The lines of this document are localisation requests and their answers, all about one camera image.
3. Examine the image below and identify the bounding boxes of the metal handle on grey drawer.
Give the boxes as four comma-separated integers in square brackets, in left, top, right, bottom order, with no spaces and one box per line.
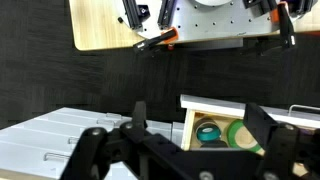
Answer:
[43,152,73,163]
[96,113,123,126]
[67,135,82,145]

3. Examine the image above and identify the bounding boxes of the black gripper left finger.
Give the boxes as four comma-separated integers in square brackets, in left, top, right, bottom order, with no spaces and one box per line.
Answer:
[59,101,262,180]

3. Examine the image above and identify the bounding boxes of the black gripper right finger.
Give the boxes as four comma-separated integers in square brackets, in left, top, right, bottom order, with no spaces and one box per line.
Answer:
[242,102,320,180]

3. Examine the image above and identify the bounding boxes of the orange black bar clamp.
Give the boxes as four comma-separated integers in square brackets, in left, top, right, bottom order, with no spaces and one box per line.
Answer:
[133,27,180,54]
[269,1,297,50]

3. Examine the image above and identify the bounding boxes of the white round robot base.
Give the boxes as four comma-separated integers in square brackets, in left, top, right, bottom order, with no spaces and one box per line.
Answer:
[193,0,235,7]

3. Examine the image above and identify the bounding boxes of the wooden drawer with white front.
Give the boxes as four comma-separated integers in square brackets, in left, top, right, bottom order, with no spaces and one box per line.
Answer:
[179,94,320,178]

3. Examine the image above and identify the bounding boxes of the black aluminium extrusion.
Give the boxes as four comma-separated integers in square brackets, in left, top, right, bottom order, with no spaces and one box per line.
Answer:
[157,0,178,30]
[289,0,315,16]
[121,0,152,31]
[242,0,278,18]

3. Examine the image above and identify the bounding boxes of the grey drawer cabinet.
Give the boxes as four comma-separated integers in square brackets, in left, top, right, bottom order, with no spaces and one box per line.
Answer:
[0,106,185,180]

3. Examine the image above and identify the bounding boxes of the wooden counter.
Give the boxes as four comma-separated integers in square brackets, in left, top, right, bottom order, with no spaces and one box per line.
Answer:
[0,168,66,180]

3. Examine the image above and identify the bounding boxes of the large green tape roll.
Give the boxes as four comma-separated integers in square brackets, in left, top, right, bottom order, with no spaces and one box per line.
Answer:
[226,119,265,155]

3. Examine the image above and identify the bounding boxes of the light wooden table board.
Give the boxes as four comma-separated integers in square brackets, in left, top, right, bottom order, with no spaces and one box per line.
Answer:
[68,0,320,52]

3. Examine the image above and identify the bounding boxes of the silver robot mounting plate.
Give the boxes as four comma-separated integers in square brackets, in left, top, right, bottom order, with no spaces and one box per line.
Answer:
[114,0,285,43]

